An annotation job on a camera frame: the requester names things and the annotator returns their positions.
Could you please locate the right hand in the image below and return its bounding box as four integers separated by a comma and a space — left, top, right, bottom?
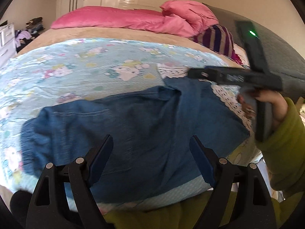
237, 90, 288, 131

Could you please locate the purple striped pillow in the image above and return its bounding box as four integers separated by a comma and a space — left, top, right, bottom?
190, 24, 242, 65

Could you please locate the tan bed sheet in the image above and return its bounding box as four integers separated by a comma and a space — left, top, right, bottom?
17, 27, 240, 68

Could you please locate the green right sleeve forearm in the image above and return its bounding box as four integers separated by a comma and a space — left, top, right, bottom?
256, 98, 304, 198

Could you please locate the light blue cartoon cat blanket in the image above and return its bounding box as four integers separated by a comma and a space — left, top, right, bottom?
0, 38, 263, 214

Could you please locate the pink duvet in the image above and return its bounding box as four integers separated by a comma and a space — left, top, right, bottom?
51, 0, 219, 38

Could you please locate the white drawer cabinet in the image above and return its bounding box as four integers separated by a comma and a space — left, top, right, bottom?
0, 23, 17, 67

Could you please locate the pile of clothes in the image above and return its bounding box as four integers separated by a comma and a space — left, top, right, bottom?
15, 17, 44, 53

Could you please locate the grey padded headboard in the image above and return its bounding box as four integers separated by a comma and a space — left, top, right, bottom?
207, 5, 305, 102

